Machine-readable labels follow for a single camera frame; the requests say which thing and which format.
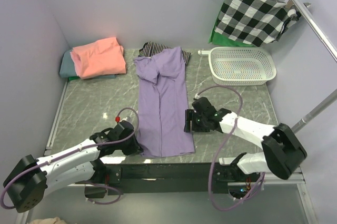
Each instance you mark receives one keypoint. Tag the green folded t shirt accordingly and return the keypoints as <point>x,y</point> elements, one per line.
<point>73,78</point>

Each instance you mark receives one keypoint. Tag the purple t shirt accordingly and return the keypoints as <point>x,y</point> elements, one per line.
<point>162,102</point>

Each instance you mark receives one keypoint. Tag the white rack foot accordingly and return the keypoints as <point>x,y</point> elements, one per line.
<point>204,53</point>

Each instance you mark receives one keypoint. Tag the aluminium rail frame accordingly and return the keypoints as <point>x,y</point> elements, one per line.
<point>249,188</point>

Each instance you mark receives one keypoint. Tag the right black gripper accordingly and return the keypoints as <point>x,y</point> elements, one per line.
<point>190,120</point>

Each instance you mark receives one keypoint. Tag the pink folded t shirt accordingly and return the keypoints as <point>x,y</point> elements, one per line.
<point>100,45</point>

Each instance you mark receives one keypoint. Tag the white plastic laundry basket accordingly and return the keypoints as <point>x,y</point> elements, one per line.
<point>241,66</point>

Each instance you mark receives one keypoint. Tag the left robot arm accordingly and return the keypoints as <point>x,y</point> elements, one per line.
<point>32,179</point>

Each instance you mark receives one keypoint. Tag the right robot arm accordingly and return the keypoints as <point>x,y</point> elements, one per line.
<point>281,154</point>

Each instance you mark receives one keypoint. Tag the grey-blue folded t shirt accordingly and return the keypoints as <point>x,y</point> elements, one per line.
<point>65,66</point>

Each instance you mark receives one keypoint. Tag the green hanging cloth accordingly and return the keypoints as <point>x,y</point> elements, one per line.
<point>220,40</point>

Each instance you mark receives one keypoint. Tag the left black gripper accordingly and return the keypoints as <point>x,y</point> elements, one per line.
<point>134,145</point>

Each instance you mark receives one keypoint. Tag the silver diagonal rack pole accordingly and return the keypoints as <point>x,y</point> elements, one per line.
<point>315,112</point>

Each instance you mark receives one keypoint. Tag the black base beam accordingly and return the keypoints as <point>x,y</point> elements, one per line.
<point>169,177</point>

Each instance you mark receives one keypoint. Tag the black white checkered cloth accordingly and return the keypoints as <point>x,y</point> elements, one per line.
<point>256,22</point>

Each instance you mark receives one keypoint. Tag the black white striped shirt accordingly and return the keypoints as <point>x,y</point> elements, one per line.
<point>151,48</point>

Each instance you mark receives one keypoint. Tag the silver metal rack pole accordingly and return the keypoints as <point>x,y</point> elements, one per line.
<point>315,28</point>

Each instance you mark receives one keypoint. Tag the beige cloth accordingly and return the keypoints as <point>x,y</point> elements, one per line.
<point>55,220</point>

